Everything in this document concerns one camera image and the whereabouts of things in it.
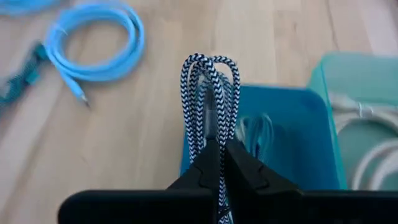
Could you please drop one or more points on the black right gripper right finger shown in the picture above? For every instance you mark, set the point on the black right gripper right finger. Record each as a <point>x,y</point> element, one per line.
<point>280,208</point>

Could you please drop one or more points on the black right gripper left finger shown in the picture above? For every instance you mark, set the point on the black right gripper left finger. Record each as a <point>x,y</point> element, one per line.
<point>140,208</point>

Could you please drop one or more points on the blue plastic bin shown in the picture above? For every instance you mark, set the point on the blue plastic bin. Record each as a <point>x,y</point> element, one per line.
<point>295,124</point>

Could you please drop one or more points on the translucent green plastic bin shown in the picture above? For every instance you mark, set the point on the translucent green plastic bin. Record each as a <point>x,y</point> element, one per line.
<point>357,71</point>

